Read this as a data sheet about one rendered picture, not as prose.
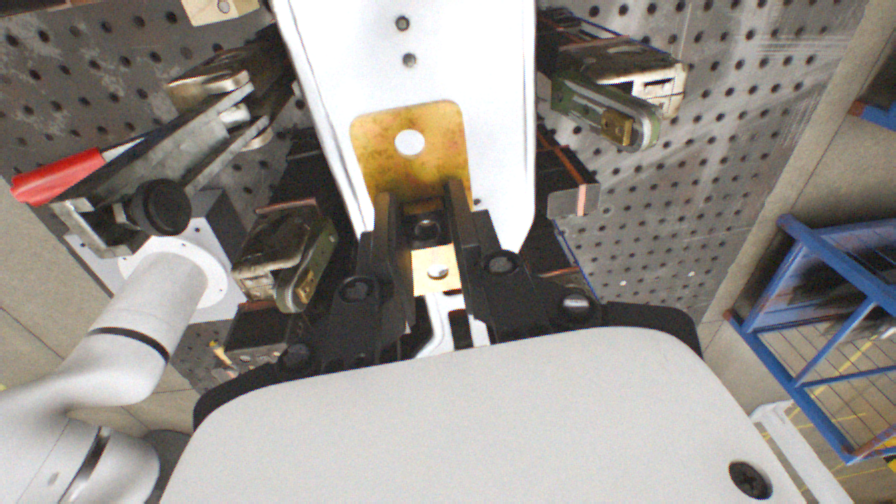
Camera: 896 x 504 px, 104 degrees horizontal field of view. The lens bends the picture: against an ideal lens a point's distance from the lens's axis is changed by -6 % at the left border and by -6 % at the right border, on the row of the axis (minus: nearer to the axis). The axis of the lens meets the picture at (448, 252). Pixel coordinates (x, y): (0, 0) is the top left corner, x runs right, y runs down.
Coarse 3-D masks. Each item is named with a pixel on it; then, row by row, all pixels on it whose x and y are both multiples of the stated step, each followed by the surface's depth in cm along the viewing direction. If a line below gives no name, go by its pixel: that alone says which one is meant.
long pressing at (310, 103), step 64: (320, 0) 30; (384, 0) 31; (448, 0) 31; (512, 0) 31; (320, 64) 33; (384, 64) 34; (448, 64) 34; (512, 64) 35; (320, 128) 36; (512, 128) 39; (512, 192) 44; (448, 320) 57
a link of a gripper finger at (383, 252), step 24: (384, 192) 13; (384, 216) 12; (360, 240) 12; (384, 240) 11; (360, 264) 11; (384, 264) 10; (408, 264) 13; (384, 288) 11; (408, 288) 12; (384, 312) 10; (408, 312) 12; (312, 336) 10; (384, 336) 10; (288, 360) 9; (312, 360) 9
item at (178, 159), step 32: (224, 96) 26; (160, 128) 23; (192, 128) 23; (224, 128) 27; (256, 128) 30; (128, 160) 19; (160, 160) 22; (192, 160) 24; (224, 160) 26; (64, 192) 17; (96, 192) 17; (128, 192) 19; (160, 192) 17; (192, 192) 23; (64, 224) 18; (96, 224) 18; (128, 224) 18; (160, 224) 17; (96, 256) 19
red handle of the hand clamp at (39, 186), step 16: (224, 112) 28; (240, 112) 29; (112, 144) 25; (128, 144) 25; (64, 160) 23; (80, 160) 24; (96, 160) 24; (16, 176) 22; (32, 176) 23; (48, 176) 23; (64, 176) 23; (80, 176) 24; (16, 192) 22; (32, 192) 23; (48, 192) 23
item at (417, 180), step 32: (352, 128) 12; (384, 128) 12; (416, 128) 12; (448, 128) 12; (384, 160) 13; (416, 160) 13; (448, 160) 13; (416, 192) 14; (416, 224) 14; (448, 224) 14; (416, 256) 16; (448, 256) 16; (416, 288) 17; (448, 288) 17
